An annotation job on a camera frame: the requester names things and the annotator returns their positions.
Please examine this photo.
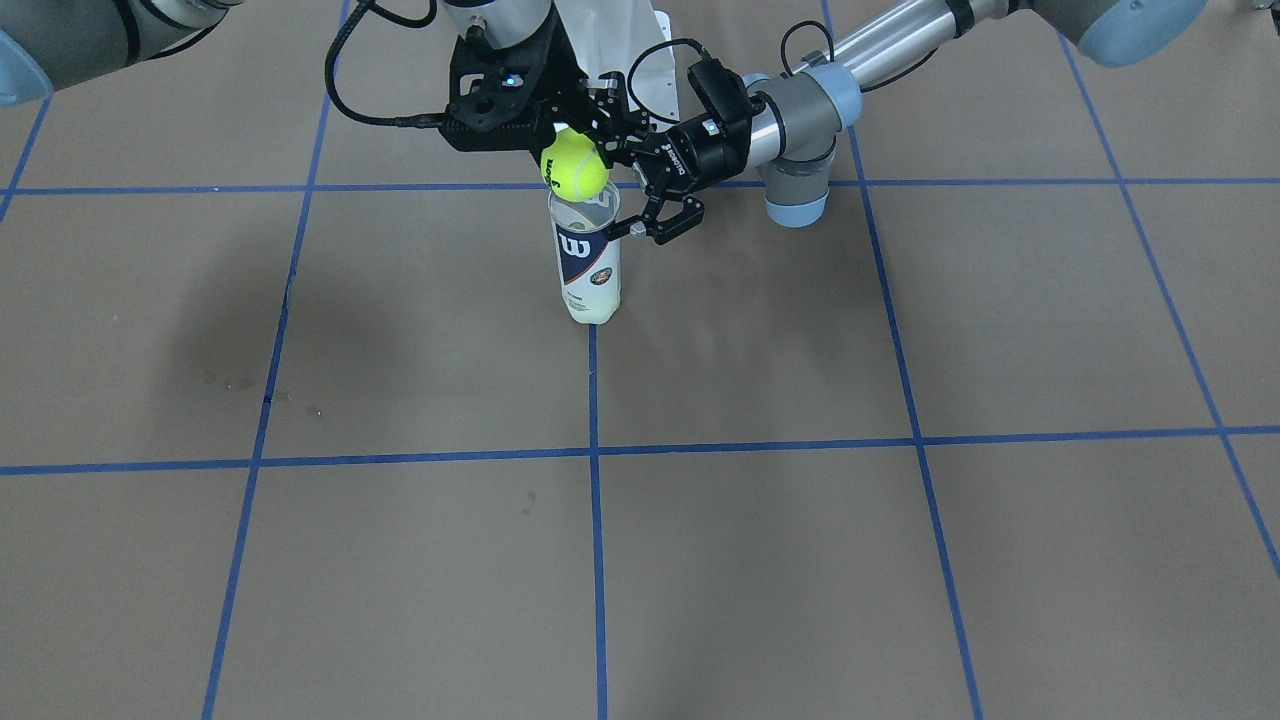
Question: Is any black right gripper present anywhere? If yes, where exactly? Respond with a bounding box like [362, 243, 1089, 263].
[451, 20, 643, 146]

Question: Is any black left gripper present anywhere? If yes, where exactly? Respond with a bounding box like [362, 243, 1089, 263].
[596, 111, 751, 246]

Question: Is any yellow tennis ball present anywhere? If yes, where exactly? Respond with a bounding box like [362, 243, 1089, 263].
[539, 127, 609, 202]

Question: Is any clear tennis ball can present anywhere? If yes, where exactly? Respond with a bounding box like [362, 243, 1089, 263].
[548, 182, 621, 325]

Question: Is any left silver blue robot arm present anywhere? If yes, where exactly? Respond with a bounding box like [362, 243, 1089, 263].
[607, 1, 1204, 245]

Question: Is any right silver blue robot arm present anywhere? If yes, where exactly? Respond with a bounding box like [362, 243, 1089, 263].
[1, 1, 650, 156]

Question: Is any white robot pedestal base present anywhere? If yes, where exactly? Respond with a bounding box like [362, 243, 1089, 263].
[556, 1, 680, 129]

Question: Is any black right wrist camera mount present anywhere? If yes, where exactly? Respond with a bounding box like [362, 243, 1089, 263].
[439, 63, 556, 155]

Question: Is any black camera cable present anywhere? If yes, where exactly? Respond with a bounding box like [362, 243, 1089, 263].
[324, 0, 445, 129]
[628, 20, 901, 111]

